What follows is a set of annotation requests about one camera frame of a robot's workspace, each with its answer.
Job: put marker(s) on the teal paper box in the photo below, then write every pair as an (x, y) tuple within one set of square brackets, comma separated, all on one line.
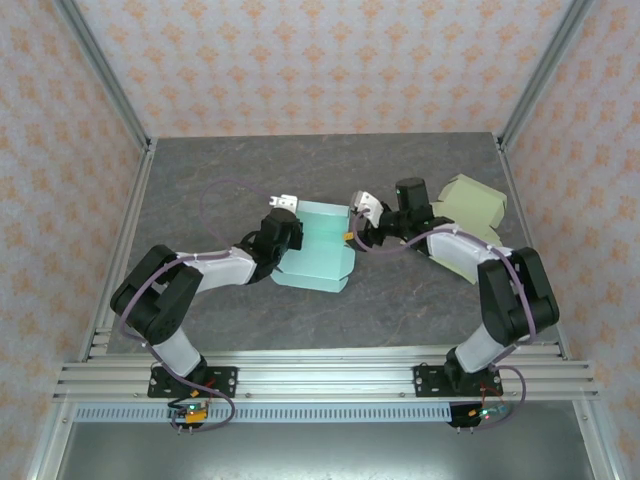
[(320, 250)]

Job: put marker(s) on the light green paper box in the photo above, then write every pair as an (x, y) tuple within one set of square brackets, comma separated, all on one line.
[(470, 205)]

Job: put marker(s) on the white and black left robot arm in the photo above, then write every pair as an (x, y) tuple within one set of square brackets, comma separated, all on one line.
[(220, 270)]

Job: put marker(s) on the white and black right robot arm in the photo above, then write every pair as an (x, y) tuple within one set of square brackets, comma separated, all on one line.
[(455, 250)]

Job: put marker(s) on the grey metal sheet panel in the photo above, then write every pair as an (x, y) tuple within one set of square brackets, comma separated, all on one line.
[(320, 452)]

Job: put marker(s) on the aluminium side rail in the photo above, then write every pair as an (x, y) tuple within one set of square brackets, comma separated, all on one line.
[(131, 200), (525, 200)]

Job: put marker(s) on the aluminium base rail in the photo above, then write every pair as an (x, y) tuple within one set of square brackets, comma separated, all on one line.
[(325, 377)]

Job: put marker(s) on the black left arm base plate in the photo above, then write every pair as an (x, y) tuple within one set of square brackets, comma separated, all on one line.
[(225, 382)]

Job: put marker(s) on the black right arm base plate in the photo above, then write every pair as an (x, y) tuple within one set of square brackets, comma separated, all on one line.
[(430, 382)]

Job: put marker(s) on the aluminium frame post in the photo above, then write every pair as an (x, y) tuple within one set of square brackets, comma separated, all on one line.
[(545, 75), (105, 75)]

